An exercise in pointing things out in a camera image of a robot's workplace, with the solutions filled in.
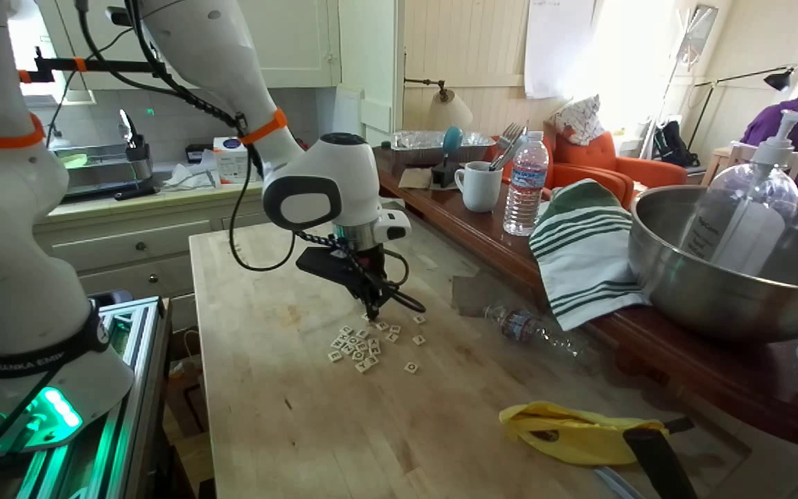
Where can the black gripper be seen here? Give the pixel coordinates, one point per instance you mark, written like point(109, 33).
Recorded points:
point(361, 276)

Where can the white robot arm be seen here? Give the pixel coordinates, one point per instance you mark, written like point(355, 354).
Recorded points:
point(50, 340)

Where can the letter tile E lone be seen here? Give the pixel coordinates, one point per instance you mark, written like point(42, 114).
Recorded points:
point(412, 366)

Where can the crumpled clear plastic bottle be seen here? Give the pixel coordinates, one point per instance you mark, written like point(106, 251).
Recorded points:
point(533, 327)

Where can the white ceramic mug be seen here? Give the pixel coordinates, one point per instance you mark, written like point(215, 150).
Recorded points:
point(479, 183)

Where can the desk lamp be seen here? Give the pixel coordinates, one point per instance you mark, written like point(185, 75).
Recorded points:
point(447, 108)

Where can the clear plastic water bottle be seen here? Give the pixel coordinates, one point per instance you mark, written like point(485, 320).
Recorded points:
point(526, 183)

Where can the green striped dish towel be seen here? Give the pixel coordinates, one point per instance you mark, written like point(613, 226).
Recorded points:
point(580, 244)

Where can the orange armchair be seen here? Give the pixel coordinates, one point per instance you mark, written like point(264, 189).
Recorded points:
point(621, 176)

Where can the clear pump soap bottle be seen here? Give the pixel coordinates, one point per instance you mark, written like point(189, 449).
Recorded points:
point(746, 209)

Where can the stainless steel mixing bowl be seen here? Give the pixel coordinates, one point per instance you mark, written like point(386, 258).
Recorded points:
point(715, 268)

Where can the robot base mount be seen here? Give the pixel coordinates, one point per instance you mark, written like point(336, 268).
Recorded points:
point(55, 449)

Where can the black tool handle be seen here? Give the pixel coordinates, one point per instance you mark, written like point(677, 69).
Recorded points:
point(660, 465)

